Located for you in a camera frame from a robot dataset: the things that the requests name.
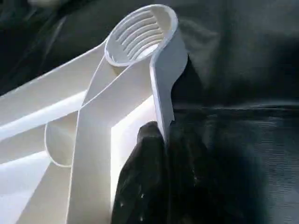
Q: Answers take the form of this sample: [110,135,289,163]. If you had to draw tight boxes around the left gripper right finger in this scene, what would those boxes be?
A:
[166,121,246,224]

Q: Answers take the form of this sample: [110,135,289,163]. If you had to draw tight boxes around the black mat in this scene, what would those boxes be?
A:
[0,0,299,224]

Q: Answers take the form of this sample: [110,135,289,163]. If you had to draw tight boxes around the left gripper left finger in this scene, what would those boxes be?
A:
[111,121,170,224]

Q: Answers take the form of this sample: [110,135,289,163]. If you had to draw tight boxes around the white plastic table top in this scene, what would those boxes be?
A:
[0,4,190,224]

